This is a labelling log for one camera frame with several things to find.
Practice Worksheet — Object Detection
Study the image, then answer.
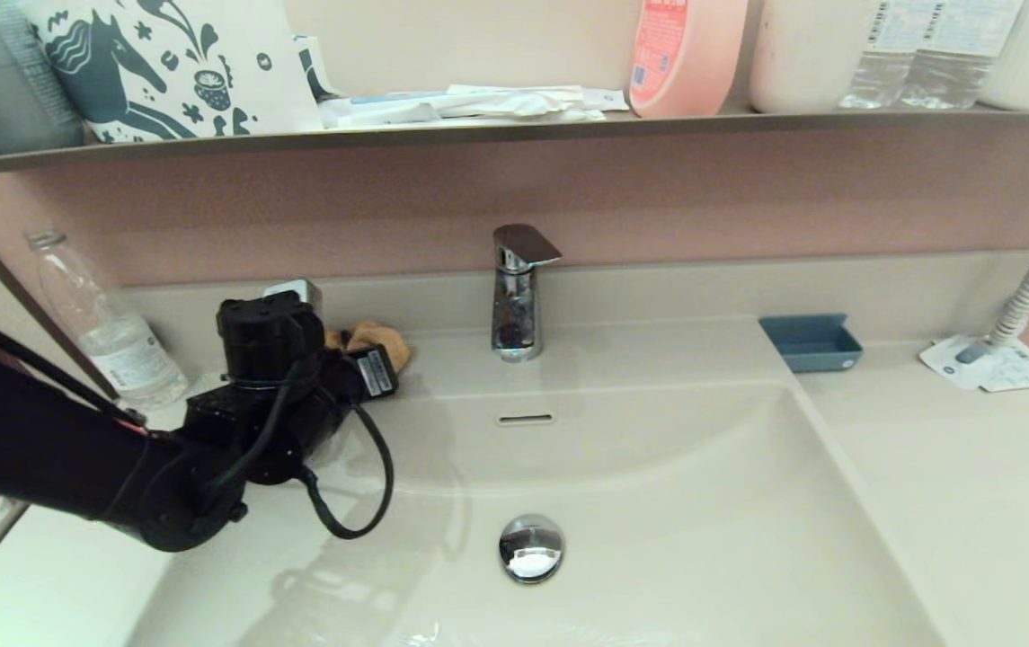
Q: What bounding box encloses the orange grey-backed microfibre cloth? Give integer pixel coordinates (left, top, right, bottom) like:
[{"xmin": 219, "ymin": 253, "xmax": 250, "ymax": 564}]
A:
[{"xmin": 325, "ymin": 321, "xmax": 412, "ymax": 375}]

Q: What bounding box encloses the chrome faucet lever handle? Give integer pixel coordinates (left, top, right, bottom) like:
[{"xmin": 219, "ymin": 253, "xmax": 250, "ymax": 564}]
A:
[{"xmin": 493, "ymin": 224, "xmax": 564, "ymax": 270}]

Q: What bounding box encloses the chrome faucet body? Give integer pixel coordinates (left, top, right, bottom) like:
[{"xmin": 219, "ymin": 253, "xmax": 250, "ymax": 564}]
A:
[{"xmin": 491, "ymin": 261, "xmax": 544, "ymax": 363}]

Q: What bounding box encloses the beige ceramic sink basin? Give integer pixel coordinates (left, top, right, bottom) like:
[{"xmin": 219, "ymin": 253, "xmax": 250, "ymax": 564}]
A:
[{"xmin": 123, "ymin": 325, "xmax": 946, "ymax": 647}]

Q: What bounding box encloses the chrome drain stopper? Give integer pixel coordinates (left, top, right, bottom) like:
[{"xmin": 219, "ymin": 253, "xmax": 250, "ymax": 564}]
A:
[{"xmin": 498, "ymin": 513, "xmax": 565, "ymax": 585}]

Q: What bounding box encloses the capless clear plastic bottle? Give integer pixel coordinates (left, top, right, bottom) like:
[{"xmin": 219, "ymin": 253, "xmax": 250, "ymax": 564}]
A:
[{"xmin": 24, "ymin": 226, "xmax": 192, "ymax": 411}]

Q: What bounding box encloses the white packet with blue stripe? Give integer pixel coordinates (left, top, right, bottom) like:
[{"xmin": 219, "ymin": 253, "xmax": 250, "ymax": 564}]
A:
[{"xmin": 321, "ymin": 88, "xmax": 445, "ymax": 127}]

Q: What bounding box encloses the white bag with horse print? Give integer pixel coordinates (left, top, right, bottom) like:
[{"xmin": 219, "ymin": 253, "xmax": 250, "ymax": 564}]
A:
[{"xmin": 18, "ymin": 0, "xmax": 324, "ymax": 143}]

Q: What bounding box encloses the small white printed box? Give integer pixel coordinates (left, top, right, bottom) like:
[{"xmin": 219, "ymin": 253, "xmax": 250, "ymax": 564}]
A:
[{"xmin": 292, "ymin": 34, "xmax": 349, "ymax": 102}]

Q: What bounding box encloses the white crumpled wrapper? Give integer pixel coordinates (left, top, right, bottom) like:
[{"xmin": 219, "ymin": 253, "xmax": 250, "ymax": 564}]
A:
[{"xmin": 438, "ymin": 84, "xmax": 610, "ymax": 121}]

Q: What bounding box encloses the blue soap dish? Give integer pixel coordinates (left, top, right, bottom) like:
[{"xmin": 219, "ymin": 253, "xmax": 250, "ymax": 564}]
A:
[{"xmin": 758, "ymin": 313, "xmax": 865, "ymax": 373}]

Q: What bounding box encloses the pink plastic bottle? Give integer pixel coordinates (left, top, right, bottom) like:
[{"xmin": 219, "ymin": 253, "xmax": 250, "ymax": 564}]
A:
[{"xmin": 627, "ymin": 0, "xmax": 750, "ymax": 118}]

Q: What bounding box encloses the cream white jar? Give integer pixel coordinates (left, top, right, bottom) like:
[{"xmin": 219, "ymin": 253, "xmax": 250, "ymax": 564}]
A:
[{"xmin": 749, "ymin": 0, "xmax": 882, "ymax": 114}]

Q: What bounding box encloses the clear plastic water bottle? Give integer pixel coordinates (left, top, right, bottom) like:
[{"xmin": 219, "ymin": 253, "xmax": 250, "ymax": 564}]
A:
[
  {"xmin": 838, "ymin": 0, "xmax": 919, "ymax": 110},
  {"xmin": 900, "ymin": 0, "xmax": 1025, "ymax": 111}
]

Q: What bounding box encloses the white printed paper leaflet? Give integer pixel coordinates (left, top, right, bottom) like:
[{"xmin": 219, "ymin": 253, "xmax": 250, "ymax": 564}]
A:
[{"xmin": 918, "ymin": 334, "xmax": 1029, "ymax": 394}]

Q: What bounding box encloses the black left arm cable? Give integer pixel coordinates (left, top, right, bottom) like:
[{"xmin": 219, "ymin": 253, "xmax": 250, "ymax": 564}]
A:
[{"xmin": 200, "ymin": 359, "xmax": 395, "ymax": 541}]

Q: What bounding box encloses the brown wall shelf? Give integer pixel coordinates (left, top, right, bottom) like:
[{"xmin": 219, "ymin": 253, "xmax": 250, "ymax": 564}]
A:
[{"xmin": 0, "ymin": 105, "xmax": 1029, "ymax": 179}]

